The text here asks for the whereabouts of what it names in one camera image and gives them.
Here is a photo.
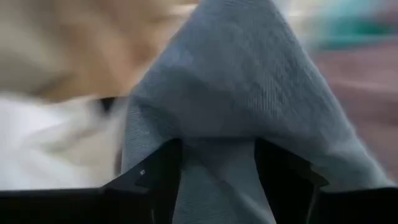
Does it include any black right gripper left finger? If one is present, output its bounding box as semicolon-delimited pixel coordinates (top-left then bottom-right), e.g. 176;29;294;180
101;138;183;224

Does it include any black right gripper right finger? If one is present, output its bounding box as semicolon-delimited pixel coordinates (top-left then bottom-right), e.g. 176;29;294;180
254;138;330;224

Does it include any white lace garment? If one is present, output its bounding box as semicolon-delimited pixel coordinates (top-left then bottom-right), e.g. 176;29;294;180
0;91;128;191

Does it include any light blue denim garment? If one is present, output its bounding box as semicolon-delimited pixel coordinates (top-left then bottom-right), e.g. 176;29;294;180
119;0;396;224

